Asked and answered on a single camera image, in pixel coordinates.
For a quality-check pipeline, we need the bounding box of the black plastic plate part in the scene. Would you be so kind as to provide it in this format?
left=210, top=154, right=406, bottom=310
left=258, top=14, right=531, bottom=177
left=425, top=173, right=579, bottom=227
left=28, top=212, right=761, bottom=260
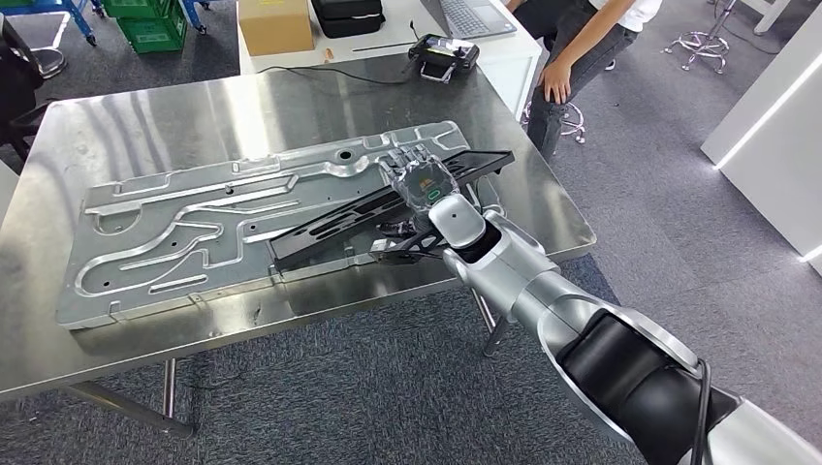
left=266, top=149, right=517, bottom=275

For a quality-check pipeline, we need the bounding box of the stainless steel workbench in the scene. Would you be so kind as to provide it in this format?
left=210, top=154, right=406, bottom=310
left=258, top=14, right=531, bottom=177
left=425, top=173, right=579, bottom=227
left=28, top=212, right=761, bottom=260
left=0, top=54, right=598, bottom=439

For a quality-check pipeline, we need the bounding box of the black handheld controller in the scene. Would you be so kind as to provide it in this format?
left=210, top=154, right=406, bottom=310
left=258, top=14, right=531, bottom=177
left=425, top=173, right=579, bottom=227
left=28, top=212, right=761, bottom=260
left=407, top=33, right=482, bottom=85

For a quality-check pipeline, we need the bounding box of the white desk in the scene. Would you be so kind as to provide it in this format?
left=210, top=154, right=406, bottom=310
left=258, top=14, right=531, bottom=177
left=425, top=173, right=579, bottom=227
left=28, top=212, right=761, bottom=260
left=236, top=0, right=543, bottom=121

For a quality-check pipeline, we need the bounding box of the chrome stool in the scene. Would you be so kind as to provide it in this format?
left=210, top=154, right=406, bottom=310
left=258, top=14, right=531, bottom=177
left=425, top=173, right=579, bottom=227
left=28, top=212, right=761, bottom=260
left=663, top=0, right=732, bottom=76
left=520, top=99, right=587, bottom=144

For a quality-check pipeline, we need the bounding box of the stamped grey metal panel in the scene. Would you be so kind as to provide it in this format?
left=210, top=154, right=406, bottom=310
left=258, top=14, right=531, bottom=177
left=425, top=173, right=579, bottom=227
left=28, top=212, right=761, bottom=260
left=55, top=120, right=510, bottom=331

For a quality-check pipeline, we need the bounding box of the black carry case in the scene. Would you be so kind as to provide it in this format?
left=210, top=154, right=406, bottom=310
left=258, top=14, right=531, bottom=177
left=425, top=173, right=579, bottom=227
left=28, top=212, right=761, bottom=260
left=309, top=0, right=387, bottom=40

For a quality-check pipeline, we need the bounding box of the grey laptop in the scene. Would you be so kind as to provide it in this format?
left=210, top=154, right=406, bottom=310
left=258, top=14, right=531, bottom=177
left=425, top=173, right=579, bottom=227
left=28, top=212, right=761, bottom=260
left=420, top=0, right=519, bottom=41

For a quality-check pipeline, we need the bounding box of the person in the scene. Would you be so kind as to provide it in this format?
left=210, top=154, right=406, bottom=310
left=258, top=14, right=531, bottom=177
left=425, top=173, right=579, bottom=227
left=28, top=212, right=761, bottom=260
left=505, top=0, right=664, bottom=163

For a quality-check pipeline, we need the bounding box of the brown cardboard box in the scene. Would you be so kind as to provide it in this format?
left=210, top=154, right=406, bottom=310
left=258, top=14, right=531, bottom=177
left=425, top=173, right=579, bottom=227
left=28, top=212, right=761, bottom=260
left=237, top=0, right=316, bottom=58

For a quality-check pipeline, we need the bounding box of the green plastic crate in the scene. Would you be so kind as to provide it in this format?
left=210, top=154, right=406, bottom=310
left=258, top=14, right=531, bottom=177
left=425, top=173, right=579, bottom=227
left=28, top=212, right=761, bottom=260
left=116, top=14, right=189, bottom=55
left=102, top=0, right=163, bottom=20

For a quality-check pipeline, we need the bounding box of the white lit pillar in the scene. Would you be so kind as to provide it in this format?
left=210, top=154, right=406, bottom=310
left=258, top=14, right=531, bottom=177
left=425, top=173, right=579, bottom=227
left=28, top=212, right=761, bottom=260
left=798, top=242, right=822, bottom=278
left=700, top=18, right=822, bottom=260

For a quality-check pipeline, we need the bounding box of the black chair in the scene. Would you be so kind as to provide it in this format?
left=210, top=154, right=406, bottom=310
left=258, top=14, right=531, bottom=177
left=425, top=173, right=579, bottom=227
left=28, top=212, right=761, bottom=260
left=0, top=13, right=50, bottom=163

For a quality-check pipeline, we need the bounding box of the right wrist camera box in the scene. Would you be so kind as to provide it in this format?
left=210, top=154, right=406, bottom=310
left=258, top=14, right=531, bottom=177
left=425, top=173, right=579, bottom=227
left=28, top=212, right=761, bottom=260
left=368, top=221, right=452, bottom=268

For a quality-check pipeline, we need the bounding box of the black desk cable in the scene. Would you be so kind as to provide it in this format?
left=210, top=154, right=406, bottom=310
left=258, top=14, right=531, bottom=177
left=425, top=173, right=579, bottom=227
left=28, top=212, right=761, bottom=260
left=256, top=57, right=414, bottom=88

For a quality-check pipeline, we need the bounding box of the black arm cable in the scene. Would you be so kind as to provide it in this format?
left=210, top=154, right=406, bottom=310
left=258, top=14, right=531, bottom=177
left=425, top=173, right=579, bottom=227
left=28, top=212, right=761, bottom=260
left=688, top=357, right=715, bottom=465

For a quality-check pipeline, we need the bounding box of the blue metal frame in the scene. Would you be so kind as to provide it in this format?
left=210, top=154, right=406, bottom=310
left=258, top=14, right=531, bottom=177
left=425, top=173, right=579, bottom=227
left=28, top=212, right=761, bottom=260
left=0, top=0, right=99, bottom=47

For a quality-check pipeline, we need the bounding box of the white frame table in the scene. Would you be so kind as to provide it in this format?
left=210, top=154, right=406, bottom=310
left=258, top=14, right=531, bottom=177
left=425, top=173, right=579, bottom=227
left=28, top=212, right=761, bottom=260
left=738, top=0, right=795, bottom=37

